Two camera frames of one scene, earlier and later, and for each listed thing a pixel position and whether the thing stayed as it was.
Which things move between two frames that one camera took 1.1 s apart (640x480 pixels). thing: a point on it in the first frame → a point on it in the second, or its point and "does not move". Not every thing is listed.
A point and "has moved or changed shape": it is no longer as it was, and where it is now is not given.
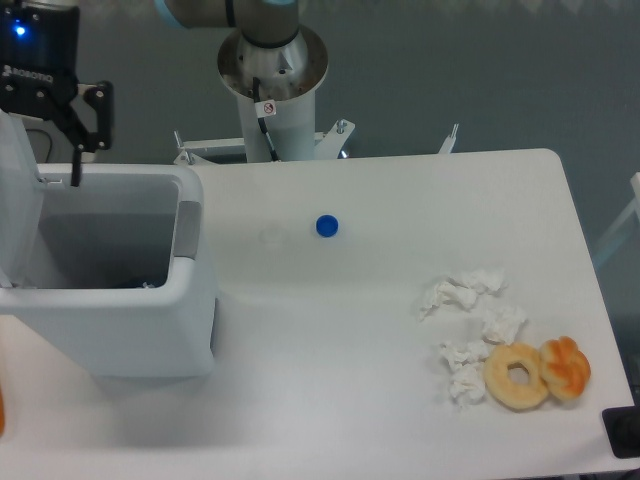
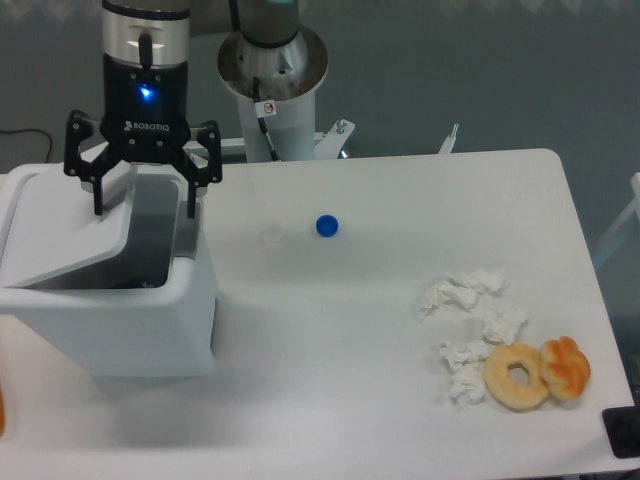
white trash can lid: [22, 196] has moved or changed shape
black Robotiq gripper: [39, 58] → [145, 121]
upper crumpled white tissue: [460, 292] does not move
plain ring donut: [497, 380] does not move
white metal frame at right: [635, 184] does not move
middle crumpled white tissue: [502, 323] does not move
